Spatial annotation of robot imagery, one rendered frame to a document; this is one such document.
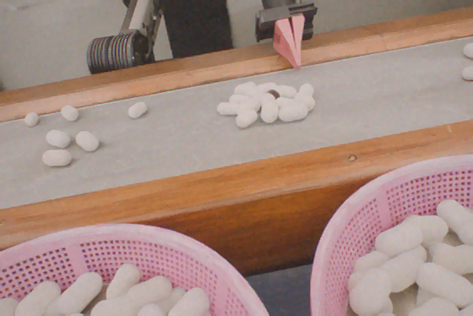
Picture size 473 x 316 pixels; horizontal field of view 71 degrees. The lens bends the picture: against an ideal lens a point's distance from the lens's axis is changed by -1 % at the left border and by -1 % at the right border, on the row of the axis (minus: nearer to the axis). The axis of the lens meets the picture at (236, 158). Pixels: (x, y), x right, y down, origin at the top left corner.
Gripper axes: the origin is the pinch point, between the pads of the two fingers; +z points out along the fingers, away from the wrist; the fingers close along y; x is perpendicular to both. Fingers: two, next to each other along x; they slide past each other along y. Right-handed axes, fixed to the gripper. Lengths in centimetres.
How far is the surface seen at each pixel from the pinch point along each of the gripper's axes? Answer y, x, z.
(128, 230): -22.2, -22.5, 25.6
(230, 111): -12.6, -7.1, 9.7
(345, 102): 2.5, -7.5, 11.9
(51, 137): -36.2, -7.6, 8.8
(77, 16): -98, 134, -156
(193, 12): -18, 135, -142
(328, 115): -0.9, -9.2, 13.9
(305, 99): -3.1, -9.3, 11.2
